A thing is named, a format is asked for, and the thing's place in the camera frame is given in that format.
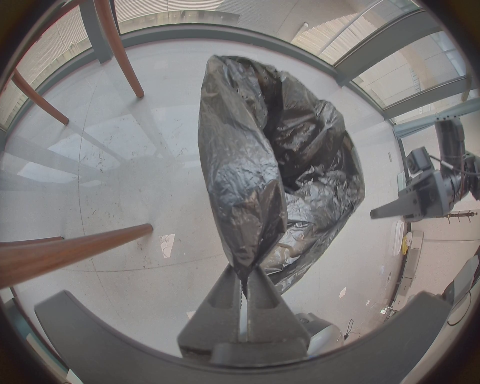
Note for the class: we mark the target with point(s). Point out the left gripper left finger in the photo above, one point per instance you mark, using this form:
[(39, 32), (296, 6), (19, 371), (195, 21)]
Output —
[(217, 318)]

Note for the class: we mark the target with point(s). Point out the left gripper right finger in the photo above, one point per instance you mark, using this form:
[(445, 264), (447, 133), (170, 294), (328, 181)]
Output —
[(270, 318)]

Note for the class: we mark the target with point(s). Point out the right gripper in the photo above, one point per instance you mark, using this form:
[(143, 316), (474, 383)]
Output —
[(431, 195)]

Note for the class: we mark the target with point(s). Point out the black plastic bag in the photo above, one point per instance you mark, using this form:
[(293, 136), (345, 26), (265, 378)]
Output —
[(240, 168)]

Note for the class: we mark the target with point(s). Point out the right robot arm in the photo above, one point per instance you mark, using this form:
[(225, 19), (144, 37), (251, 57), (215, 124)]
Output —
[(452, 138)]

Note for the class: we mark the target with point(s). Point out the white cushioned wooden chair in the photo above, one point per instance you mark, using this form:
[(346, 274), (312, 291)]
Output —
[(75, 249)]

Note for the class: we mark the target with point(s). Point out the window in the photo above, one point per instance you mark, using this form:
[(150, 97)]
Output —
[(168, 37)]

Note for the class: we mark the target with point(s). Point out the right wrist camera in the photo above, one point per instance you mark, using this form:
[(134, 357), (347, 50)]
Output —
[(418, 161)]

